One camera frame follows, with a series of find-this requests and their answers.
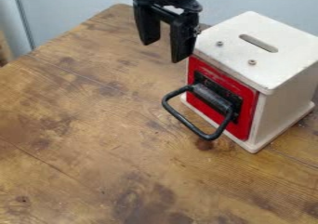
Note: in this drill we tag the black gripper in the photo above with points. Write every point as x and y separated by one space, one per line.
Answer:
150 11

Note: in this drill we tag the red drawer with black handle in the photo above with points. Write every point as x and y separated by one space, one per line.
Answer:
221 97

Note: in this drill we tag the white wooden box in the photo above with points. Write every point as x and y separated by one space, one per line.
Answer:
261 64

